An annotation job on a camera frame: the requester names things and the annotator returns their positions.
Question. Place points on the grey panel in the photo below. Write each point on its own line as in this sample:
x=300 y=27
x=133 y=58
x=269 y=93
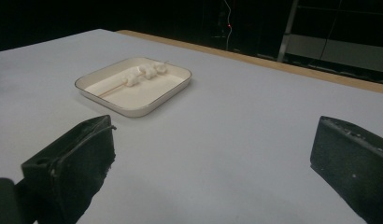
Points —
x=351 y=51

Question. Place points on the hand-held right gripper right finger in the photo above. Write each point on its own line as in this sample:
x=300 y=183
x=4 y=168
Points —
x=351 y=158

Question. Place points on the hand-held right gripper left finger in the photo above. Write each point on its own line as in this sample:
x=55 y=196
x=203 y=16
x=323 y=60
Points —
x=74 y=161

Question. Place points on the wooden skewer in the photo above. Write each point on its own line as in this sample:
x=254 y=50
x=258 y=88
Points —
x=113 y=89

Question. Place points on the white marshmallow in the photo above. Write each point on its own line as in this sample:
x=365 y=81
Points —
x=149 y=71
x=161 y=68
x=132 y=79

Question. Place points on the cream square tray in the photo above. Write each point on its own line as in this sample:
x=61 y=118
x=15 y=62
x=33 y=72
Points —
x=143 y=96

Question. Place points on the metal stand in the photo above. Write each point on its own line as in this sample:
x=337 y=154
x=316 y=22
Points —
x=287 y=28

